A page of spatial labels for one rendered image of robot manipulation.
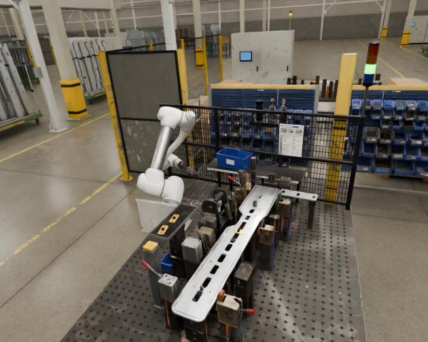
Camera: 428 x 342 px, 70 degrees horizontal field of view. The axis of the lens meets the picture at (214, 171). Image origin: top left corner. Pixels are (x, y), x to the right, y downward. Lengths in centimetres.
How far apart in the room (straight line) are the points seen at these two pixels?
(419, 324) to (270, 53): 706
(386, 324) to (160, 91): 358
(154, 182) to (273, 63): 665
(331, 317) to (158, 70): 346
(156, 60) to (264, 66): 490
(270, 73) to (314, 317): 741
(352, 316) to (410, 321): 114
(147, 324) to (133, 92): 333
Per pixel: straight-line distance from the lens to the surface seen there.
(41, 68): 853
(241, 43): 885
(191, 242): 183
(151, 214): 255
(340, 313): 211
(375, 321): 307
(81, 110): 964
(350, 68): 261
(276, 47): 868
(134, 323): 205
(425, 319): 325
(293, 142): 277
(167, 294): 174
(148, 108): 455
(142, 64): 444
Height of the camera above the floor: 225
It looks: 26 degrees down
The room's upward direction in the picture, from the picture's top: 3 degrees counter-clockwise
